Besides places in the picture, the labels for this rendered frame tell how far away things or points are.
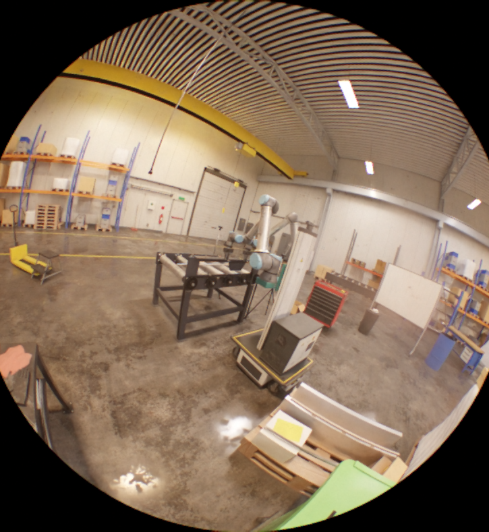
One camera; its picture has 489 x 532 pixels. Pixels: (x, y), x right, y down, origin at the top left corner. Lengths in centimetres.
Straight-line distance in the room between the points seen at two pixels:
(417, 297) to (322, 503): 509
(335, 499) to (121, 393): 177
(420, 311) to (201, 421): 518
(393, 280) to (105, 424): 619
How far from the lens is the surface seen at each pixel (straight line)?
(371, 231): 1190
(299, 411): 155
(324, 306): 392
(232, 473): 171
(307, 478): 159
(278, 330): 181
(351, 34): 735
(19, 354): 140
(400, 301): 558
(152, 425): 178
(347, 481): 102
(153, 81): 850
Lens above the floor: 164
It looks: 13 degrees down
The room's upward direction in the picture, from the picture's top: 16 degrees clockwise
